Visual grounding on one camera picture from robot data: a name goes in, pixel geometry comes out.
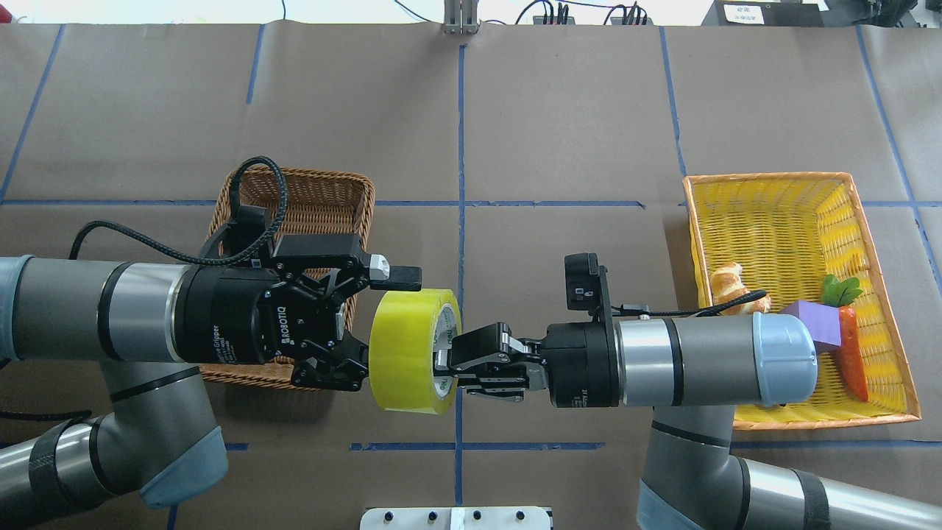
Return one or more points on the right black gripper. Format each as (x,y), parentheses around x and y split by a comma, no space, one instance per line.
(581,364)

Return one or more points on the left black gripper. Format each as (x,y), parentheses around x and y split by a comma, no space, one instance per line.
(224,315)

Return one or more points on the yellow tape roll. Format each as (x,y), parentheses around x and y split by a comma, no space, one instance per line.
(410,331)

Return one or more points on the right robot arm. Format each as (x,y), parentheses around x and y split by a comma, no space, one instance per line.
(692,372)

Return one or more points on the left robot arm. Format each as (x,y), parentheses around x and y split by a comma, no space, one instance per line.
(150,327)

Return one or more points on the brown wicker basket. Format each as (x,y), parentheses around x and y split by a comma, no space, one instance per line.
(319,202)

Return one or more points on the yellow woven basket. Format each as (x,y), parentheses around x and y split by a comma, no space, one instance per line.
(789,230)

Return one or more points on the toy croissant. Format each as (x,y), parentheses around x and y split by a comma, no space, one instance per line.
(726,285)

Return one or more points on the purple foam cube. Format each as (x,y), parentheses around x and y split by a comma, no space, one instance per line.
(822,321)

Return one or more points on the orange toy carrot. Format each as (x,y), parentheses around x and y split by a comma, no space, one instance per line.
(848,356)

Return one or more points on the black power strip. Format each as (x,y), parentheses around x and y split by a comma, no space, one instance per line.
(570,13)

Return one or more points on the black box with label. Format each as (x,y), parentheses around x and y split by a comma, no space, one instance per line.
(763,13)

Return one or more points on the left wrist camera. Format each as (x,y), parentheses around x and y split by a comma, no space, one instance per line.
(236,234)

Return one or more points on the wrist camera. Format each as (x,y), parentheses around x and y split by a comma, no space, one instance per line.
(586,287)
(236,234)

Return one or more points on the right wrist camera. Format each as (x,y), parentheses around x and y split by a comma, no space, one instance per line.
(586,287)

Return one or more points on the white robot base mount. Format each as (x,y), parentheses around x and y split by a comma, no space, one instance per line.
(458,517)

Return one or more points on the grey metal bracket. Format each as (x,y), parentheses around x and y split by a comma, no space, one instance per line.
(460,17)

